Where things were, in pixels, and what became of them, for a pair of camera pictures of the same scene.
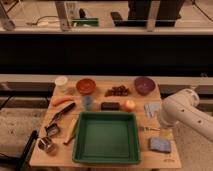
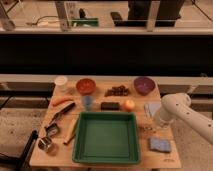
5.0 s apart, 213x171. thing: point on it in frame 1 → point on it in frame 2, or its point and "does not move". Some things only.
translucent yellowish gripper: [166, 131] → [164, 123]
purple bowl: [144, 85] does not move
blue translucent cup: [88, 102] does not move
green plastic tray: [106, 137] does not move
